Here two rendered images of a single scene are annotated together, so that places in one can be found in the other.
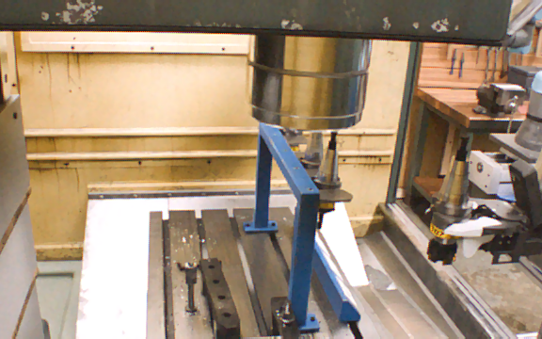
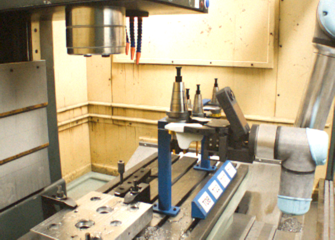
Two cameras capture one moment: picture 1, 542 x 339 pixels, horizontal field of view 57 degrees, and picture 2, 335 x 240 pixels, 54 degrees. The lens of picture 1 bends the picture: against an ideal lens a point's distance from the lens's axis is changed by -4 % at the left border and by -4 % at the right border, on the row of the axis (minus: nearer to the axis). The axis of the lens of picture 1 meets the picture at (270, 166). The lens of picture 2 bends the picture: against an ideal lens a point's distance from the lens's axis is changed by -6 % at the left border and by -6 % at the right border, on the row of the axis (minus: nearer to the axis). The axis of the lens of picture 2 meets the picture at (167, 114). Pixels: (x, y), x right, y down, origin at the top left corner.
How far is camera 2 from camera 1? 0.77 m
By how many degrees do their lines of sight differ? 37
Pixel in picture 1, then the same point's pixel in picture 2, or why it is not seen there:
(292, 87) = (67, 33)
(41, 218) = (117, 152)
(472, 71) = not seen: outside the picture
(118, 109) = (155, 95)
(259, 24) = (37, 3)
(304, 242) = (162, 152)
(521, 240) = (223, 144)
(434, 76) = not seen: outside the picture
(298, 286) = (161, 182)
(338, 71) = (81, 24)
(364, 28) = not seen: outside the picture
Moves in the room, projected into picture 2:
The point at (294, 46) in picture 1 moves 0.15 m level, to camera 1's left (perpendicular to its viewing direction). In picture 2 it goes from (67, 15) to (35, 19)
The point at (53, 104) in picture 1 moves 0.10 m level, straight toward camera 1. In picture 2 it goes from (125, 90) to (120, 93)
